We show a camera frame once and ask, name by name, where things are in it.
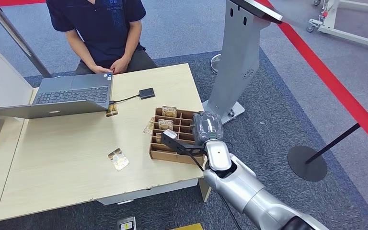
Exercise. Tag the person's left hand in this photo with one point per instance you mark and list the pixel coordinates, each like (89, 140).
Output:
(120, 65)

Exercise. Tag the person's right hand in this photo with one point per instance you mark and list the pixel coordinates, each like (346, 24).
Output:
(100, 69)

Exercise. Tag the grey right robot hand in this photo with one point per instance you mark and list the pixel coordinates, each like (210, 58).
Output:
(207, 127)

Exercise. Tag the wooden card organizer box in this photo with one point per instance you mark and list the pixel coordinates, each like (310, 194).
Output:
(171, 155)

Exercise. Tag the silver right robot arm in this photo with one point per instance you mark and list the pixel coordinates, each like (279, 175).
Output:
(244, 190)

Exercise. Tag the person's left forearm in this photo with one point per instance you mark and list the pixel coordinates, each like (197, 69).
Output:
(132, 41)

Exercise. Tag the person's right forearm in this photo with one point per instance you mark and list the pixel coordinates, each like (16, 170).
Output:
(80, 50)

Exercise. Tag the person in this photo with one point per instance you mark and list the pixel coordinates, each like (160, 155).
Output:
(103, 28)

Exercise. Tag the dark glossy key card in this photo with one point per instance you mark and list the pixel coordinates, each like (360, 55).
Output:
(114, 153)

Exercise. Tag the grey open laptop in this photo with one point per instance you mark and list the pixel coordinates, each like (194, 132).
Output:
(73, 92)

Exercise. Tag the black usb adapter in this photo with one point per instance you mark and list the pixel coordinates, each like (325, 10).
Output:
(147, 93)

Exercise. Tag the wooden desk leg panel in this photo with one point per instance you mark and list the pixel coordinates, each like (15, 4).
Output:
(204, 190)

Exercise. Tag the round silver floor base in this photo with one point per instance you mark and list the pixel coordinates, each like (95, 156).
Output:
(215, 63)

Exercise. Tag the grey kiosk stand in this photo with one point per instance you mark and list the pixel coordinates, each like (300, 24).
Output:
(238, 60)

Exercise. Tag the slanted metal pole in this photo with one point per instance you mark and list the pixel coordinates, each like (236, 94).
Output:
(15, 36)

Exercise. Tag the white cabinet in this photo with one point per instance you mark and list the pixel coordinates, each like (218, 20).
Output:
(3, 77)

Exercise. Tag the yellow floor marker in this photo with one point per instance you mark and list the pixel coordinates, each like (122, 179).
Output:
(187, 227)

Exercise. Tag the black stanchion with round base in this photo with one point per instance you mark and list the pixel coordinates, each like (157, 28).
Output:
(307, 163)

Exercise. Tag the floor socket plate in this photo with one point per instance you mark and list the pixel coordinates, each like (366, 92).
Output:
(127, 224)

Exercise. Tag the red barrier belt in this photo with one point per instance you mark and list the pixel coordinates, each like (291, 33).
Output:
(330, 82)

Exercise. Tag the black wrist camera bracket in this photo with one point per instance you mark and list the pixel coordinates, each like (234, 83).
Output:
(180, 146)

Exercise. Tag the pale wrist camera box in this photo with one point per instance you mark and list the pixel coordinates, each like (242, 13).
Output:
(170, 134)

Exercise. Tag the grey desk frame rail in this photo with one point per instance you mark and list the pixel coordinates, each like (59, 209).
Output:
(149, 192)

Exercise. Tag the white wheeled frame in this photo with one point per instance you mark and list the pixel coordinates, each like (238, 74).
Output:
(346, 30)

